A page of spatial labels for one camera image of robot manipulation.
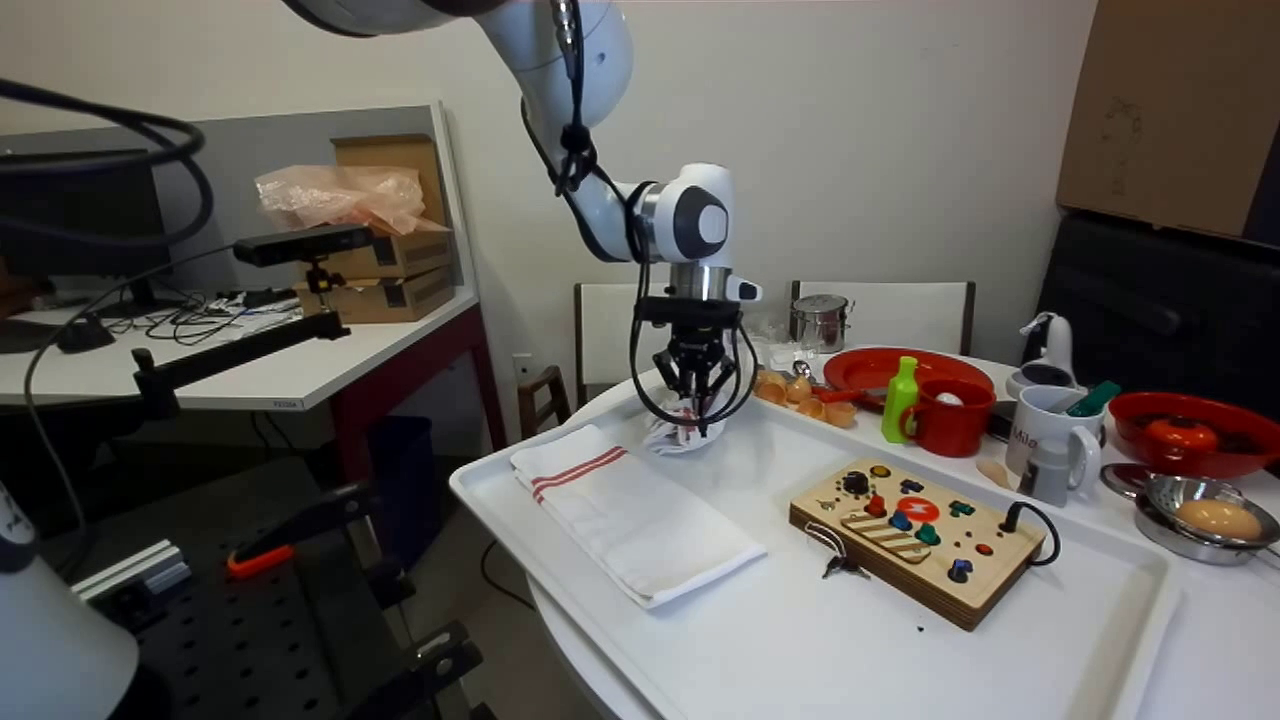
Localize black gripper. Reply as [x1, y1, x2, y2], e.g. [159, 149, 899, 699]
[656, 318, 738, 436]

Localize large white red-striped towel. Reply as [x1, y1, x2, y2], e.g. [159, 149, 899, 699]
[503, 422, 774, 618]

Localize white plastic tray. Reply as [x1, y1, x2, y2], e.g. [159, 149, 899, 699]
[450, 357, 1184, 720]

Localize small white bottle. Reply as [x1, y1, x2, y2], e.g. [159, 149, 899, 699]
[780, 340, 825, 385]

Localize clear glass pitcher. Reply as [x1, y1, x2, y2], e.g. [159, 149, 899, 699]
[788, 292, 855, 357]

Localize red plate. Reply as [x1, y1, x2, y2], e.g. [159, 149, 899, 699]
[821, 345, 997, 418]

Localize green plastic bottle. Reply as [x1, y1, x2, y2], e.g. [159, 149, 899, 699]
[875, 352, 925, 449]

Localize red mug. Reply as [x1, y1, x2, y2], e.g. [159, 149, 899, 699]
[909, 378, 1000, 462]

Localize wooden busy board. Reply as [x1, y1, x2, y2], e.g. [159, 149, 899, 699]
[784, 456, 1049, 636]

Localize flat cardboard box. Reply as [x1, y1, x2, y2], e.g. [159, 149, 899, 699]
[296, 226, 463, 327]

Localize small grey shaker jar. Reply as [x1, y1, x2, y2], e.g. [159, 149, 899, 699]
[1028, 436, 1081, 513]

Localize small cardboard box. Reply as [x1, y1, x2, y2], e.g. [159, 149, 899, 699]
[330, 131, 458, 243]

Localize teal utensil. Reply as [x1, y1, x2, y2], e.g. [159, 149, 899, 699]
[1066, 378, 1127, 422]

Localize pink plastic bag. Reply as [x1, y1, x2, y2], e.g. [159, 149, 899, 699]
[253, 159, 431, 240]

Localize white desk red legs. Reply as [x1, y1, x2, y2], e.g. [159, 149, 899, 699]
[0, 284, 512, 493]

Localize red bowl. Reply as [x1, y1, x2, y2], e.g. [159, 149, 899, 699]
[1105, 390, 1280, 480]

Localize black cabinet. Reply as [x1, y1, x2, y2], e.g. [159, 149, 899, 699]
[1036, 212, 1280, 463]

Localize stainless steel bowl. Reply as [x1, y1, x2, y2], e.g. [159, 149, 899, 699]
[1097, 462, 1280, 572]

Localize red tomato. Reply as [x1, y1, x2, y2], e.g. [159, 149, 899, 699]
[1140, 418, 1224, 463]

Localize grey partition panel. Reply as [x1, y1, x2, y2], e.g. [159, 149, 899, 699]
[143, 99, 479, 306]

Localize beige food in bowl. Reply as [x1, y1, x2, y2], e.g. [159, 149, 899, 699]
[1172, 496, 1268, 544]

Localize large cardboard box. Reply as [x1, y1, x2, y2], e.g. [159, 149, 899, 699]
[1057, 0, 1280, 250]

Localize black computer monitor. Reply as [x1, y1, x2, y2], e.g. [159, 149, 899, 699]
[0, 131, 185, 357]

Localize white dome lamp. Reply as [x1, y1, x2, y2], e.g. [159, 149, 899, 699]
[0, 480, 143, 720]

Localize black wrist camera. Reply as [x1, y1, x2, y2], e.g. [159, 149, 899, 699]
[634, 292, 742, 327]

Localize small wooden frame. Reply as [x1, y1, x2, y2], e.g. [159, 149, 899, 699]
[516, 365, 576, 439]

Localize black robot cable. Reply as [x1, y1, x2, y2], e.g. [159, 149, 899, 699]
[516, 0, 764, 431]

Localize short black plug cable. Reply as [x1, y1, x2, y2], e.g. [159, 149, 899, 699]
[997, 496, 1068, 572]

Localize white handled jug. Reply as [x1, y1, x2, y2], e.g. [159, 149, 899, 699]
[1005, 382, 1097, 499]

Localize black stereo camera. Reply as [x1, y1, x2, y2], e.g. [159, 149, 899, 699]
[234, 226, 379, 271]

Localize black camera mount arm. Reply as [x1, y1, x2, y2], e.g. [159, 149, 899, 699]
[130, 257, 355, 422]

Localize orange-handled black clamp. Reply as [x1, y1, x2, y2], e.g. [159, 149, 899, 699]
[222, 477, 391, 585]

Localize tangled black desk cables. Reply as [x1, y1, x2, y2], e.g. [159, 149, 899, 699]
[131, 284, 303, 345]

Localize thick black cable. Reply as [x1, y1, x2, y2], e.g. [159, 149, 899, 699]
[0, 77, 216, 253]

